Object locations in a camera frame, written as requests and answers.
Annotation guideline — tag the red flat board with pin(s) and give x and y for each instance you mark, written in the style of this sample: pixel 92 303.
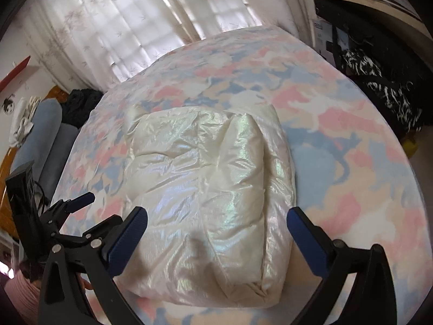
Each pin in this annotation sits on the red flat board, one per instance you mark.
pixel 15 72

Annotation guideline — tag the black white patterned garment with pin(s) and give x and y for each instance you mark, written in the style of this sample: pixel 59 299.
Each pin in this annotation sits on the black white patterned garment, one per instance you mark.
pixel 382 84

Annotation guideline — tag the floral bed blanket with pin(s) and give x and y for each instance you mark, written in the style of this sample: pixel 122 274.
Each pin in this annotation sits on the floral bed blanket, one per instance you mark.
pixel 338 182

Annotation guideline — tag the white crumpled cloth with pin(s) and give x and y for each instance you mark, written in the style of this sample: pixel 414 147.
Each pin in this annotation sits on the white crumpled cloth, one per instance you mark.
pixel 23 122

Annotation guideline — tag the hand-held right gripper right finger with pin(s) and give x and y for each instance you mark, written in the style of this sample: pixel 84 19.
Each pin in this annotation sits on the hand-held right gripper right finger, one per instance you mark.
pixel 304 243

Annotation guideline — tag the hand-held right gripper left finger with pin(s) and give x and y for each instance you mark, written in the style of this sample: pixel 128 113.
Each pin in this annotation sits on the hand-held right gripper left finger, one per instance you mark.
pixel 128 240

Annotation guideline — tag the black cloth pile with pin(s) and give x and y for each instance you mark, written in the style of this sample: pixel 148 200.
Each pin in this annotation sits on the black cloth pile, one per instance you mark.
pixel 81 103

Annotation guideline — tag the wooden wall shelf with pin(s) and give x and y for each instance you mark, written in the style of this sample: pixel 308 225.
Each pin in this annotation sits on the wooden wall shelf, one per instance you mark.
pixel 365 3

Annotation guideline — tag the blue grey bolster pillow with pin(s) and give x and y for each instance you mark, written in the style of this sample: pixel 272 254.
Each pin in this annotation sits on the blue grey bolster pillow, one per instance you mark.
pixel 40 132

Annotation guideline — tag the dark grey bolster pillow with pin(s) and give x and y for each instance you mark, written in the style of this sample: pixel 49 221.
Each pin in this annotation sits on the dark grey bolster pillow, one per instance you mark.
pixel 55 159

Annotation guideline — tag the pink basket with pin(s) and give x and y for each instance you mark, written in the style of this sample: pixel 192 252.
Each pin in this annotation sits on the pink basket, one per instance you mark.
pixel 23 298

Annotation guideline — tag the white cardboard box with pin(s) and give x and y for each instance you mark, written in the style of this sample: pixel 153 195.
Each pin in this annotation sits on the white cardboard box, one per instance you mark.
pixel 330 39

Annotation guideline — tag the white leaf print curtain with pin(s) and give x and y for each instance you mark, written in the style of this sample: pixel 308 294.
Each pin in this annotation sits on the white leaf print curtain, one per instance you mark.
pixel 230 0
pixel 101 34

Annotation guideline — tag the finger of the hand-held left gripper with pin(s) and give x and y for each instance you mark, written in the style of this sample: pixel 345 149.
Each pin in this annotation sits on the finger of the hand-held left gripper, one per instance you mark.
pixel 98 228
pixel 79 201

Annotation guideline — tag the yellow packet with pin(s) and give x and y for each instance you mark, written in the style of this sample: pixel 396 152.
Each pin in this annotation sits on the yellow packet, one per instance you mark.
pixel 411 145

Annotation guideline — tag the cream puffer jacket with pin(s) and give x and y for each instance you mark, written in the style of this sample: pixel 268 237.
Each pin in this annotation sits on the cream puffer jacket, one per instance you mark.
pixel 203 182

